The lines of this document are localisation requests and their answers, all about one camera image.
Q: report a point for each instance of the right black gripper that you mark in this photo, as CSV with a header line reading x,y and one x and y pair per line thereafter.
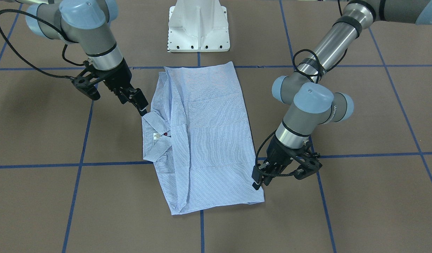
x,y
118,76

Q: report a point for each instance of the light blue striped shirt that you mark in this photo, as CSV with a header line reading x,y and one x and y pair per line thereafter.
x,y
197,135

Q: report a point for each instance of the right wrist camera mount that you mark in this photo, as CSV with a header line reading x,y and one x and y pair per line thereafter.
x,y
86,81

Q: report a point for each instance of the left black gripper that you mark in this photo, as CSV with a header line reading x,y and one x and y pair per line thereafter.
x,y
278,153

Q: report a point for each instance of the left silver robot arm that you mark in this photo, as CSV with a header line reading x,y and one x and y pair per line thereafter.
x,y
311,104

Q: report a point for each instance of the white pedestal column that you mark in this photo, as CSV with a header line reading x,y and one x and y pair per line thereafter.
x,y
198,26

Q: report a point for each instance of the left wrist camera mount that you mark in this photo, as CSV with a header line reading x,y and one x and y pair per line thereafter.
x,y
309,163

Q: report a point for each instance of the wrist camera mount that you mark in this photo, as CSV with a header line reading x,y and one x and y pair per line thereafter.
x,y
86,81
309,163

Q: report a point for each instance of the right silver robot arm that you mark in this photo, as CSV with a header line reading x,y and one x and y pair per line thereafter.
x,y
87,23

